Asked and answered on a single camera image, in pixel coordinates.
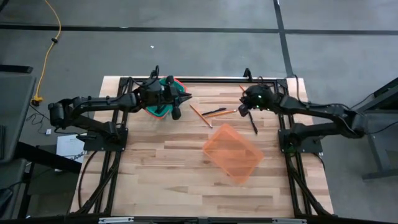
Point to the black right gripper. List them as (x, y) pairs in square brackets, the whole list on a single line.
[(258, 96)]

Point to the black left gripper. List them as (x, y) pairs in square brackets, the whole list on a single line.
[(171, 96)]

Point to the orange pencil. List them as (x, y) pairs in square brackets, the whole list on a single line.
[(241, 87), (201, 115), (222, 113)]

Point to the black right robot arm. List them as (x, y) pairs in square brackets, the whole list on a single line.
[(311, 107)]

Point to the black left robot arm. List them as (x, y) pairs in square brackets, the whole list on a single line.
[(102, 102)]

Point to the black clamp hook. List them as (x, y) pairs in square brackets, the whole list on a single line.
[(153, 74), (247, 74)]

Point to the teal basket with orange rim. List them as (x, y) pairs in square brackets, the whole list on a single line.
[(152, 109)]

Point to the orange translucent plastic bin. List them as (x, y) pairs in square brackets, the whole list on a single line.
[(231, 152)]

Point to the white paper sheet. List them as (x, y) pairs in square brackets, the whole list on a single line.
[(66, 147)]

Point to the grey desk with black legs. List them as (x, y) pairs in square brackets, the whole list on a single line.
[(390, 88)]

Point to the small white adapter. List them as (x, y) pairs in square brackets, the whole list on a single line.
[(48, 131)]

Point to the dark grey desk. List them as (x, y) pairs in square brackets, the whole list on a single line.
[(15, 109)]

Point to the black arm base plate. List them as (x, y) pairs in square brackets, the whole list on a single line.
[(93, 145), (311, 146)]

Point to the silver metal bracket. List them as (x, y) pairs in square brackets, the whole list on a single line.
[(289, 221), (115, 220)]

